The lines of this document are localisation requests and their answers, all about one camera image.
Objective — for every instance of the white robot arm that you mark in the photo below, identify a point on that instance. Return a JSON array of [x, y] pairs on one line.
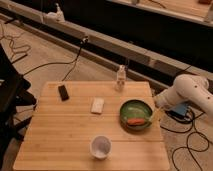
[[186, 87]]

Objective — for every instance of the blue power box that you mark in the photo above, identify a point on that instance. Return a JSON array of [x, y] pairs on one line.
[[180, 109]]

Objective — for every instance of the red orange pepper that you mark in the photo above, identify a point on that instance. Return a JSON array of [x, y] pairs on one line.
[[135, 121]]

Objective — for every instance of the clear plastic bottle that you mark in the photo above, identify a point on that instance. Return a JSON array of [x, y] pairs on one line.
[[120, 78]]

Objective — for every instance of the green bowl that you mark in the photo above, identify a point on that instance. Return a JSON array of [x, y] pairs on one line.
[[135, 109]]

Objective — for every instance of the black chair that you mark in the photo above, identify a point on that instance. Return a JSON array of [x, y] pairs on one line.
[[13, 93]]

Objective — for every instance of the black rectangular block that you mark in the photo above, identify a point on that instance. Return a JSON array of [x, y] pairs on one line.
[[63, 93]]

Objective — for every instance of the white rectangular block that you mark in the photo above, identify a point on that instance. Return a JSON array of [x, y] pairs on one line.
[[97, 106]]

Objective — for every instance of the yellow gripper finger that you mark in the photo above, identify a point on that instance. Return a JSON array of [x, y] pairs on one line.
[[155, 115]]

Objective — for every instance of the white object on rail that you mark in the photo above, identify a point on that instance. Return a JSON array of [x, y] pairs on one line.
[[58, 15]]

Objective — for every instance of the white ceramic cup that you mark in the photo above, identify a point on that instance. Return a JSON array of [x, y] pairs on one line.
[[100, 147]]

